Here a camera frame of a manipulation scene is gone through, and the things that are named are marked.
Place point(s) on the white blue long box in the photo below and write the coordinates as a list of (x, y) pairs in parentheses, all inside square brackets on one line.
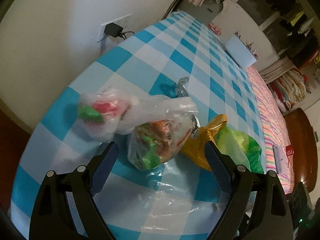
[(280, 159)]

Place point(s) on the dark wooden headboard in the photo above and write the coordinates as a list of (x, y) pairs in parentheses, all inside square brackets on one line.
[(305, 157)]

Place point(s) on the white round bowl container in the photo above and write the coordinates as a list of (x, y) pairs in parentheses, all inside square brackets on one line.
[(239, 52)]

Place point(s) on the striped pink bed sheet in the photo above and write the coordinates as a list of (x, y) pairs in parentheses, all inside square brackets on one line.
[(274, 129)]

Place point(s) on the right beige curtain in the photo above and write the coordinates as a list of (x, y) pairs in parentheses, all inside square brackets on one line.
[(276, 70)]

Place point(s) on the black plug in socket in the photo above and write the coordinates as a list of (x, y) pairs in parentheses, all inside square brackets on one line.
[(115, 28)]

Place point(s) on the small clear red-green bag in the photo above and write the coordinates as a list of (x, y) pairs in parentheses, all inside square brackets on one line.
[(101, 113)]

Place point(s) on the clear bag of snacks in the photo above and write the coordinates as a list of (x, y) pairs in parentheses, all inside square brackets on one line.
[(158, 127)]

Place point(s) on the yellow snack wrapper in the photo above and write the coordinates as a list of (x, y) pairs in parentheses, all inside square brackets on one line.
[(193, 148)]

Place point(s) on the red pouch with tassel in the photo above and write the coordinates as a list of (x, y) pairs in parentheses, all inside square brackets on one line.
[(290, 151)]

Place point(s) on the blue checkered tablecloth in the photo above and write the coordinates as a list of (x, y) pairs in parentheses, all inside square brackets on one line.
[(170, 66)]

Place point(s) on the hanging clothes row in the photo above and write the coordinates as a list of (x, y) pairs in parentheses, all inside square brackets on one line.
[(291, 33)]

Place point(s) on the silver foil wrapper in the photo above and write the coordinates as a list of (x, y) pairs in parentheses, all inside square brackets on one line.
[(180, 89)]

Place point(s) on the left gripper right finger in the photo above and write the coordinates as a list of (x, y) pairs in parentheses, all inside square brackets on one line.
[(257, 207)]

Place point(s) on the stack of folded quilts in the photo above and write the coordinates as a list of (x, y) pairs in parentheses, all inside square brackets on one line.
[(289, 89)]

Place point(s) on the green tissue pack bag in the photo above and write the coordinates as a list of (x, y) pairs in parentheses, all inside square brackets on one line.
[(242, 148)]

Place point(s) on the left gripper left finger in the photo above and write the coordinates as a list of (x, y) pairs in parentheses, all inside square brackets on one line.
[(51, 217)]

